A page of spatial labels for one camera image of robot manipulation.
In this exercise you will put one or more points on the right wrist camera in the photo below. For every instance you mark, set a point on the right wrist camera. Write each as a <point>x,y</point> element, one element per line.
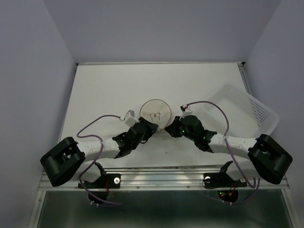
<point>186,111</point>

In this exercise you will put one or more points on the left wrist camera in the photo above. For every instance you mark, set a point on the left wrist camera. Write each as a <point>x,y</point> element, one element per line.
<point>129,118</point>

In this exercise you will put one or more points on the white perforated plastic basket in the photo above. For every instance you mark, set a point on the white perforated plastic basket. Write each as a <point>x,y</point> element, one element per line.
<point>247,116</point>

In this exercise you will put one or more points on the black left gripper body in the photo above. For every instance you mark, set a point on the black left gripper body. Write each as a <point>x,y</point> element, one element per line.
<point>134,146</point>

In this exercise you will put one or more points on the white mesh laundry bag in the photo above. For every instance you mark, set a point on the white mesh laundry bag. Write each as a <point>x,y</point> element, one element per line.
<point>156,111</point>

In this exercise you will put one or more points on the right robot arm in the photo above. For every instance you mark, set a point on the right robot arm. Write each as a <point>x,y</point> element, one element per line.
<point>252,158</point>

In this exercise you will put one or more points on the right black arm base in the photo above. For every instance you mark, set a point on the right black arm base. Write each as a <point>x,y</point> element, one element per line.
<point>215,180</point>

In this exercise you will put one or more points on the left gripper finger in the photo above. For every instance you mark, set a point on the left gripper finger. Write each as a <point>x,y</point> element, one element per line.
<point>149,125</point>
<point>148,133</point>

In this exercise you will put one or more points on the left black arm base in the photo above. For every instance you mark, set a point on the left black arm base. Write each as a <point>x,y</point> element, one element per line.
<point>98,190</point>

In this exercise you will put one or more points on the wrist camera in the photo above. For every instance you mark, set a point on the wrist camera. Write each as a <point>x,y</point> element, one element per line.
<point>186,111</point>
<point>129,118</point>

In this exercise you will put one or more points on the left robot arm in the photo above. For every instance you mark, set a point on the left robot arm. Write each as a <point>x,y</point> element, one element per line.
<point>64,161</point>

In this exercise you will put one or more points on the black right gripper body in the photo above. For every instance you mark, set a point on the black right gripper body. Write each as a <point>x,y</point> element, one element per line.
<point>181,131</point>

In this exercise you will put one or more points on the aluminium mounting rail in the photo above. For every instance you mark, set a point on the aluminium mounting rail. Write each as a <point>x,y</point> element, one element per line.
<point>170,178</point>

